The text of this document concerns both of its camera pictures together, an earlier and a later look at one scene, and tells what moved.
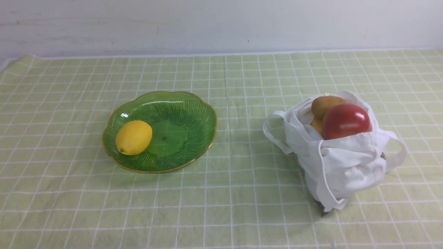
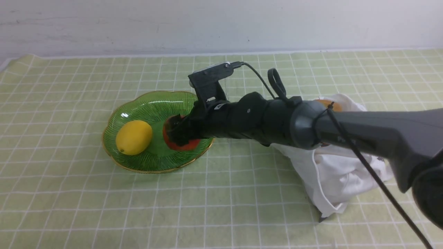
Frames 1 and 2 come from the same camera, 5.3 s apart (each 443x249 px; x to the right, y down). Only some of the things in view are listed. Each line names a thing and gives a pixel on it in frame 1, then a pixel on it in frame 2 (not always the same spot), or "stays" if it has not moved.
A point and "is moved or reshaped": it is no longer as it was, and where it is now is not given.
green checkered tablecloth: (59, 189) stays
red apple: (343, 119) is moved or reshaped
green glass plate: (183, 126) stays
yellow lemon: (133, 137) stays
